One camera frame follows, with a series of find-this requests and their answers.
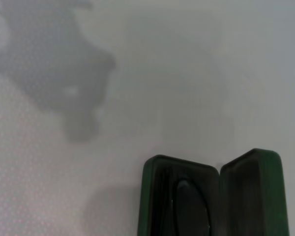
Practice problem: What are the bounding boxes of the black glasses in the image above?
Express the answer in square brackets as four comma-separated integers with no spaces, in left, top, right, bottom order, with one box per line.
[159,169,212,236]

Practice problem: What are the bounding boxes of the green glasses case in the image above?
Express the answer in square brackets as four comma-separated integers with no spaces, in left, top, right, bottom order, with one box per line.
[137,147,290,236]

